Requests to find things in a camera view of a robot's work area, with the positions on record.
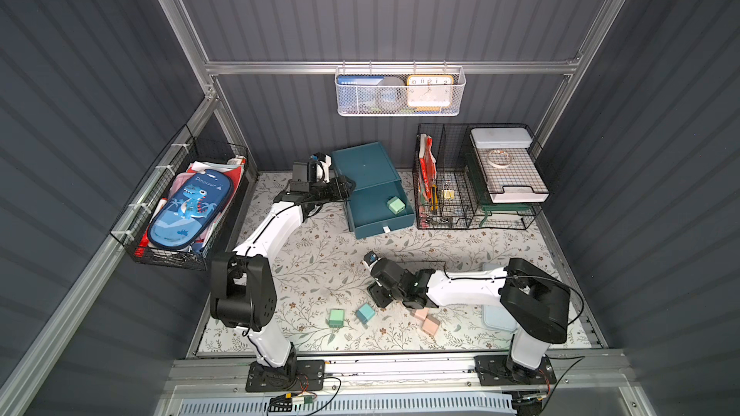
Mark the black wire desk organizer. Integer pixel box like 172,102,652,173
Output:
414,123,548,230

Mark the blue dinosaur pencil case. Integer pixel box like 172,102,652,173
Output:
148,169,233,252

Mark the checkered notebook tray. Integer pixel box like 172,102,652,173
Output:
474,148,549,203

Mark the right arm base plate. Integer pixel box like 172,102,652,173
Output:
474,356,557,386

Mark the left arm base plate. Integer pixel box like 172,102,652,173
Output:
245,360,326,393

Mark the white hanging wire basket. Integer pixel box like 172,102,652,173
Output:
335,63,466,117

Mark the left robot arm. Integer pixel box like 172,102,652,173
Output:
210,153,356,369

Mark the pink plug lower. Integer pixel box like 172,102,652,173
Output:
421,316,441,337

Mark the blue box in basket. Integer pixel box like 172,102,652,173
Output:
335,75,383,117

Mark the white box on organizer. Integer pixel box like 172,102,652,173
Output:
470,127,533,149

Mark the green plug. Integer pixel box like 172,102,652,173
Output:
387,196,406,215
328,308,345,329

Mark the black wall wire basket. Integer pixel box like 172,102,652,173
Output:
111,130,249,271

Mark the clear tape roll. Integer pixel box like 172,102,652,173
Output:
487,149,514,169

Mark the grey tape roll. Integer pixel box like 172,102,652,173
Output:
376,76,407,113

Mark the blue plug left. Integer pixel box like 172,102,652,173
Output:
356,304,377,325

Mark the pink plug middle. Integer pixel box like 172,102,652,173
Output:
412,308,429,321

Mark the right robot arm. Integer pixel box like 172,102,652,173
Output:
363,252,577,373

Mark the yellow alarm clock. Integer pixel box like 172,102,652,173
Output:
406,74,455,110

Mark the yellow utility knife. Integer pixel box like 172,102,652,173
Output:
429,184,439,213

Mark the pink plug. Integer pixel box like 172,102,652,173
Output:
421,316,441,337
412,308,429,321

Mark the teal drawer cabinet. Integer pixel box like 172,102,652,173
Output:
331,143,415,240

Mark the pile of binder clips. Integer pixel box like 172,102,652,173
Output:
417,212,468,230

